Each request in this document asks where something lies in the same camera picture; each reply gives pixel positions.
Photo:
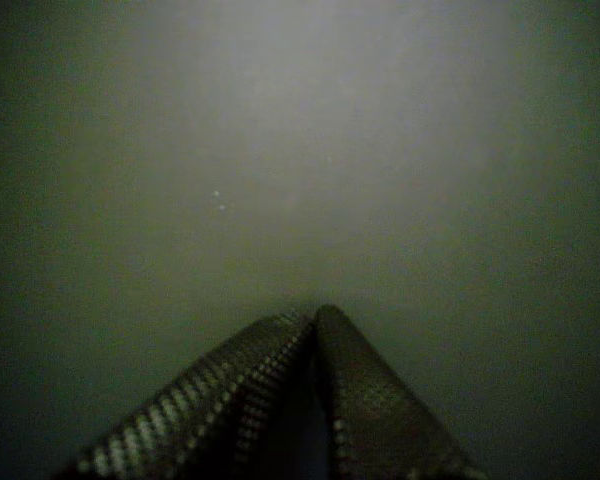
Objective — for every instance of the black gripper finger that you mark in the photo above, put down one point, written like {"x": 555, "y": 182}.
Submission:
{"x": 190, "y": 410}
{"x": 375, "y": 410}

